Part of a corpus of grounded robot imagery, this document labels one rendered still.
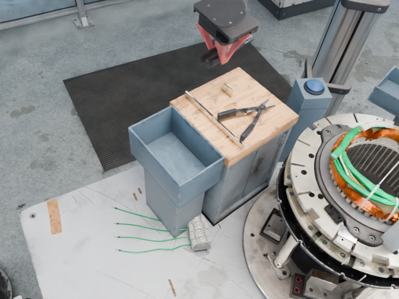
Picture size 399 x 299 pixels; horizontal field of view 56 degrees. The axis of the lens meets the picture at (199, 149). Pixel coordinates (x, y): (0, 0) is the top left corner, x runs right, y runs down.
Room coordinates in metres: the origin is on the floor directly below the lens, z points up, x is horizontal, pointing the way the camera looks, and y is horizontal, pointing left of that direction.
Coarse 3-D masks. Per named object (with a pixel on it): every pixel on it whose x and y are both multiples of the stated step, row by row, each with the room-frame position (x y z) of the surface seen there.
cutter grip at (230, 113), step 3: (234, 108) 0.53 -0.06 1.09; (225, 111) 0.51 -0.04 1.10; (228, 111) 0.52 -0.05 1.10; (231, 111) 0.52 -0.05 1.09; (234, 111) 0.52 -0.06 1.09; (219, 114) 0.50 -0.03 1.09; (222, 114) 0.51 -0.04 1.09; (225, 114) 0.51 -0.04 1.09; (228, 114) 0.51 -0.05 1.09; (231, 114) 0.52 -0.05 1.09; (234, 114) 0.52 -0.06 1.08; (219, 117) 0.50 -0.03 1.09; (222, 117) 0.51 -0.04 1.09; (225, 117) 0.51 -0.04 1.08
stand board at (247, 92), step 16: (224, 80) 0.64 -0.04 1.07; (240, 80) 0.64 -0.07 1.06; (208, 96) 0.58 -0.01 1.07; (224, 96) 0.59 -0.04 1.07; (240, 96) 0.59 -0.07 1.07; (256, 96) 0.60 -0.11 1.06; (272, 96) 0.61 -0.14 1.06; (192, 112) 0.53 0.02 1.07; (272, 112) 0.56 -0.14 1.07; (288, 112) 0.56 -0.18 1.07; (208, 128) 0.49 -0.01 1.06; (240, 128) 0.50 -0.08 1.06; (256, 128) 0.51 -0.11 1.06; (272, 128) 0.51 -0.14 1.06; (224, 144) 0.46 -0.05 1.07; (256, 144) 0.47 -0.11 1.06
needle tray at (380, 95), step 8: (392, 72) 0.76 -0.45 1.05; (384, 80) 0.73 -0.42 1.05; (392, 80) 0.76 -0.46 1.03; (376, 88) 0.68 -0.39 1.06; (384, 88) 0.73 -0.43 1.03; (392, 88) 0.73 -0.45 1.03; (376, 96) 0.67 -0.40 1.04; (384, 96) 0.67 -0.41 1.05; (392, 96) 0.66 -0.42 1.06; (376, 104) 0.67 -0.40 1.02; (384, 104) 0.66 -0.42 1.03; (392, 104) 0.65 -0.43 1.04; (392, 112) 0.64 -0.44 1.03; (392, 120) 0.65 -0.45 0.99
